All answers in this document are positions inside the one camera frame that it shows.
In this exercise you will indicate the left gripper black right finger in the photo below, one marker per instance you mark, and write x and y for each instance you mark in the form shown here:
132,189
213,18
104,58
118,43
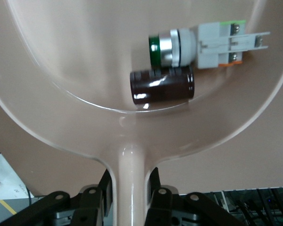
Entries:
169,207

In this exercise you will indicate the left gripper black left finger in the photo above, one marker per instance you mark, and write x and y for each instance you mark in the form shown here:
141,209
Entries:
85,207

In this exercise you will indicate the beige plastic dustpan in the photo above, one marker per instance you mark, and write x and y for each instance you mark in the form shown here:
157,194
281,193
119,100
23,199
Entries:
61,70

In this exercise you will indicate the dark brown cylindrical capacitor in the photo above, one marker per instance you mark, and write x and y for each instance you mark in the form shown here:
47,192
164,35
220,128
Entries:
160,87

